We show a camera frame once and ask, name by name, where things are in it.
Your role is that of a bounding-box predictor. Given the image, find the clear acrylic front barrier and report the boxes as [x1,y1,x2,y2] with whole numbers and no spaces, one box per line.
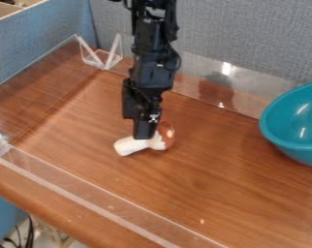
[0,144,227,248]

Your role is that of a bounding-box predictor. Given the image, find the white plush mushroom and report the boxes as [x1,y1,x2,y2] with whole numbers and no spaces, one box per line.
[114,121,175,156]

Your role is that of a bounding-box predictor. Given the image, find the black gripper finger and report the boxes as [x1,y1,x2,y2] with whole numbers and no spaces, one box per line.
[123,89,136,119]
[134,108,162,140]

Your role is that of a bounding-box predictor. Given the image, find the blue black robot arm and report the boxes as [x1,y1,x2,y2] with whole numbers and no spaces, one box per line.
[111,0,181,140]

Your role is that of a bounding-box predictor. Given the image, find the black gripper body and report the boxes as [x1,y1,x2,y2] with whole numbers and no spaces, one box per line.
[123,51,181,111]

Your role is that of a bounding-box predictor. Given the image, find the clear acrylic back barrier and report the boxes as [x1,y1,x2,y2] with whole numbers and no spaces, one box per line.
[104,33,301,121]

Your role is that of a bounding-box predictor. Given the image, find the wooden shelf box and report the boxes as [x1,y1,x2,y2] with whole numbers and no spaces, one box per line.
[0,0,49,20]

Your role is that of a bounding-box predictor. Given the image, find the blue plastic bowl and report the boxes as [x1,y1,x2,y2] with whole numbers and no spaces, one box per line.
[258,82,312,167]

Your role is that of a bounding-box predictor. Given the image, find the clear acrylic barrier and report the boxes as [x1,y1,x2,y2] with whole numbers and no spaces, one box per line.
[0,33,103,143]
[0,144,227,248]
[104,33,301,121]

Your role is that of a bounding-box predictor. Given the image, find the clear acrylic corner bracket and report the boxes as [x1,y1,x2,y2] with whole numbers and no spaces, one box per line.
[76,34,123,71]

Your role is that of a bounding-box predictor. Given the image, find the clear acrylic left barrier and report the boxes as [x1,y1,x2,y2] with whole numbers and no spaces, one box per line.
[0,33,103,143]

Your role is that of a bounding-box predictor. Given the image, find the black cables under table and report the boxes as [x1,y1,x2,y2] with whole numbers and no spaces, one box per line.
[0,215,36,248]

